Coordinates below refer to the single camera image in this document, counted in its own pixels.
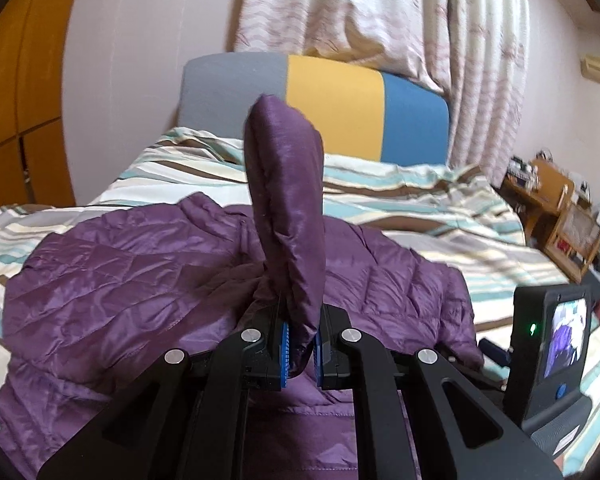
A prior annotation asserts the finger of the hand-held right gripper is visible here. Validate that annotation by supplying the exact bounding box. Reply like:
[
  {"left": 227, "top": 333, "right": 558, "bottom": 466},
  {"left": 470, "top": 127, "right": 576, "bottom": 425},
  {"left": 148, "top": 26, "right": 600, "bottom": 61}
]
[{"left": 477, "top": 338, "right": 512, "bottom": 368}]

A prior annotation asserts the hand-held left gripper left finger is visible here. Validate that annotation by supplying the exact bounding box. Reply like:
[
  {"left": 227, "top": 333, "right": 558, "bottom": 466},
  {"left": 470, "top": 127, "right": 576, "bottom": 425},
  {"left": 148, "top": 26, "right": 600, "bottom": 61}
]
[{"left": 36, "top": 304, "right": 292, "bottom": 480}]

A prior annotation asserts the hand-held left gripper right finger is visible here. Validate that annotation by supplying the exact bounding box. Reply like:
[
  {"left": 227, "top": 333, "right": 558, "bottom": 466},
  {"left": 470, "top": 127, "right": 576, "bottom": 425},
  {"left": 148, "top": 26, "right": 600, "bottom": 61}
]
[{"left": 316, "top": 305, "right": 565, "bottom": 480}]

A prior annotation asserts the purple quilted jacket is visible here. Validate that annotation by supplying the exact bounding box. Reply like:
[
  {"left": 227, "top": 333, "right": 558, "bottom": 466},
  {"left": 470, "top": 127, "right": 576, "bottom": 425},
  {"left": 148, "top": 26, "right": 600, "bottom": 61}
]
[{"left": 0, "top": 94, "right": 485, "bottom": 480}]

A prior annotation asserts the wooden shelf unit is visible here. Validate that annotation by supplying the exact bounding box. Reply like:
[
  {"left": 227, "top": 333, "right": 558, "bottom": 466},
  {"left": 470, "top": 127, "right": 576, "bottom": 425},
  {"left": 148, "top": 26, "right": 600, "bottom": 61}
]
[{"left": 500, "top": 152, "right": 600, "bottom": 284}]

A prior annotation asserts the striped bed cover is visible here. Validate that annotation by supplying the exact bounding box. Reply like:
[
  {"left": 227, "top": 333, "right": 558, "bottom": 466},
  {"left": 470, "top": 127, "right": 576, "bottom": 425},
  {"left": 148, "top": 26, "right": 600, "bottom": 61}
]
[{"left": 0, "top": 126, "right": 600, "bottom": 480}]

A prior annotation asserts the grey yellow blue headboard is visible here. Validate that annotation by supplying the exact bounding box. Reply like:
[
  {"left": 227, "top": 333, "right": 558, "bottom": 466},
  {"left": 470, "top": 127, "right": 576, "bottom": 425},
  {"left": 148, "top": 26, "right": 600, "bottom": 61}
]
[{"left": 179, "top": 52, "right": 452, "bottom": 166}]

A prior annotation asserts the white patterned curtain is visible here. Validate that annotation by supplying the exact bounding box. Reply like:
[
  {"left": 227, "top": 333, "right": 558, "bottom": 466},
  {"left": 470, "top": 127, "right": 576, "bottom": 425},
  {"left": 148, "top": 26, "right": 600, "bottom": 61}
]
[{"left": 232, "top": 0, "right": 531, "bottom": 187}]

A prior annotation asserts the wooden wardrobe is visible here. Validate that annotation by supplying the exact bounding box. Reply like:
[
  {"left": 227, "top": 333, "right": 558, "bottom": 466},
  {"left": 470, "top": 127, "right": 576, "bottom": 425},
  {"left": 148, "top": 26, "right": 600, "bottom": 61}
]
[{"left": 0, "top": 0, "right": 88, "bottom": 221}]

